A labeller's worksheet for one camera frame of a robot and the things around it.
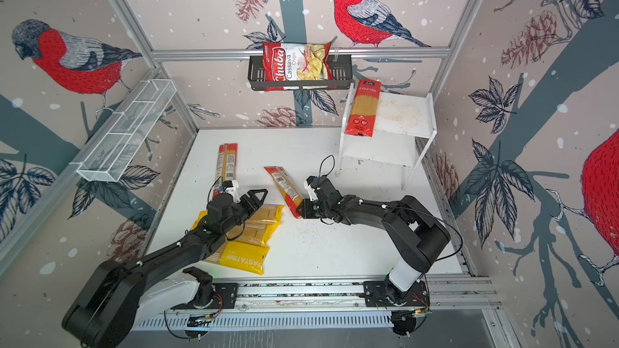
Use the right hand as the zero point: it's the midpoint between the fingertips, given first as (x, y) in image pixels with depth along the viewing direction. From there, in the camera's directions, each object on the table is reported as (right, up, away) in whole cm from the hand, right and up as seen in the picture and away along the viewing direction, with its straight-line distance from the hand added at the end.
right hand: (294, 215), depth 87 cm
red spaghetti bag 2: (-2, +8, +3) cm, 9 cm away
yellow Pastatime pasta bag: (-19, -11, -7) cm, 23 cm away
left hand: (-10, +8, -3) cm, 14 cm away
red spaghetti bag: (+24, +38, -8) cm, 46 cm away
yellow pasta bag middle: (-14, -6, -3) cm, 16 cm away
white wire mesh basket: (-55, +22, -15) cm, 62 cm away
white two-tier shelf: (+37, +31, -11) cm, 49 cm away
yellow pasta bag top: (-10, 0, +1) cm, 11 cm away
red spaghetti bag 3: (-32, +17, +17) cm, 39 cm away
